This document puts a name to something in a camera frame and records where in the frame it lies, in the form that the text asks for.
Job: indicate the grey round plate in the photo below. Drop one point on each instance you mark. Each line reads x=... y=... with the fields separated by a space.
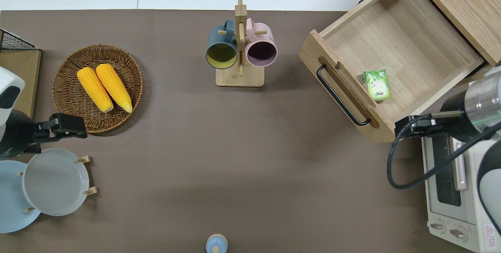
x=54 y=182

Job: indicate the white oven knob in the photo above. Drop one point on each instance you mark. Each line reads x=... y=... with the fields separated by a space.
x=458 y=233
x=437 y=226

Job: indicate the white toaster oven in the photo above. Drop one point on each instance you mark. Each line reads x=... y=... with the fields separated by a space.
x=465 y=210

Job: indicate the dark blue mug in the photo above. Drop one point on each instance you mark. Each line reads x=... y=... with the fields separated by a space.
x=219 y=37

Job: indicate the wooden board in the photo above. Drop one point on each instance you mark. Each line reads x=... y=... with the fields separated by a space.
x=21 y=76

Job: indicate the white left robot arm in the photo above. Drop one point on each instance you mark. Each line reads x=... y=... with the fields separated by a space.
x=11 y=131

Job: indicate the light blue round plate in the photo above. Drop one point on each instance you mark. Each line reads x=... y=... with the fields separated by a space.
x=11 y=202

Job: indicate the pink mug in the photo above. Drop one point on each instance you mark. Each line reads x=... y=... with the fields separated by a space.
x=263 y=35

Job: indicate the wooden mug tree stand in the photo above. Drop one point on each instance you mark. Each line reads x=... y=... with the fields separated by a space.
x=239 y=76

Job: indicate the light blue bottle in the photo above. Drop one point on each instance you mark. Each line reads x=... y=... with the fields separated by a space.
x=216 y=244

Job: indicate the light oak wooden cabinet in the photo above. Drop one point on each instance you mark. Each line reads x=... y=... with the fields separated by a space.
x=465 y=2

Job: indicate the light oak wooden drawer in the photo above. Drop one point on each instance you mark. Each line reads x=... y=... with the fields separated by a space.
x=395 y=37

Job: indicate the green drink carton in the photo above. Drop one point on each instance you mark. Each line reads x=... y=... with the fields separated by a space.
x=377 y=84

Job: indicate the wooden peg plate rack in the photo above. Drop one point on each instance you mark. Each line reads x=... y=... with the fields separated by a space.
x=92 y=191

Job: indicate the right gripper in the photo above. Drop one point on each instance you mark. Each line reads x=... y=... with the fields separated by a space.
x=426 y=125

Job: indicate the yellow corn cob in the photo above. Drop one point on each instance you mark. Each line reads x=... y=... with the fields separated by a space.
x=94 y=88
x=114 y=86

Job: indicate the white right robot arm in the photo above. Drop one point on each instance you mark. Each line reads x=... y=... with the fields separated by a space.
x=483 y=100

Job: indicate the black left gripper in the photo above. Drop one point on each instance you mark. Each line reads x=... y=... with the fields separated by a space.
x=64 y=121

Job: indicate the round brown wicker basket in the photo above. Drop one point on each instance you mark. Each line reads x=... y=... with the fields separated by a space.
x=70 y=100

